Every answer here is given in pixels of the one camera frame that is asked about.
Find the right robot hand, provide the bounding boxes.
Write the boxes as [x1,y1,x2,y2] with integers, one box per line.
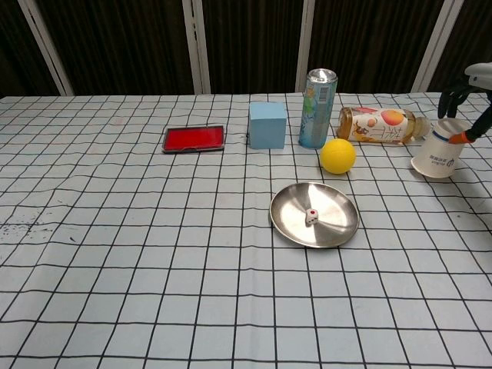
[437,61,492,145]

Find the white paper cup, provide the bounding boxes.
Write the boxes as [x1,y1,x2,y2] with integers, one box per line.
[410,118,472,181]

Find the metal plate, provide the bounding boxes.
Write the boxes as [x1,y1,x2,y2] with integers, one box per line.
[269,182,361,250]

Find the peach tea bottle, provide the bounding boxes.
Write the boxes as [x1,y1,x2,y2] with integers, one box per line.
[336,106,434,146]

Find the yellow ball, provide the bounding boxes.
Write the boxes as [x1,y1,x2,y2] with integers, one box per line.
[320,138,357,175]

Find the green drink can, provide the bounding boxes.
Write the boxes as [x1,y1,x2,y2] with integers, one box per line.
[298,68,339,150]

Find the light blue cube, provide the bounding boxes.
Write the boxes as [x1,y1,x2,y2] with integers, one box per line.
[248,101,288,150]

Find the red ink pad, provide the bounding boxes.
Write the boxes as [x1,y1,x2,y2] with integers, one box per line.
[161,125,226,155]

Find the white aluminium frame post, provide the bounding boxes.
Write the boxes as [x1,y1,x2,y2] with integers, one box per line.
[17,0,75,97]
[182,0,211,95]
[294,0,317,93]
[410,0,455,93]

